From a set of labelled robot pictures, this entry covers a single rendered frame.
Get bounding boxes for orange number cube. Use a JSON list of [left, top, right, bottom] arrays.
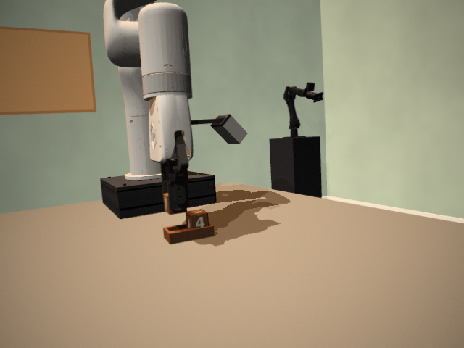
[[186, 210, 209, 230], [163, 193, 187, 215]]

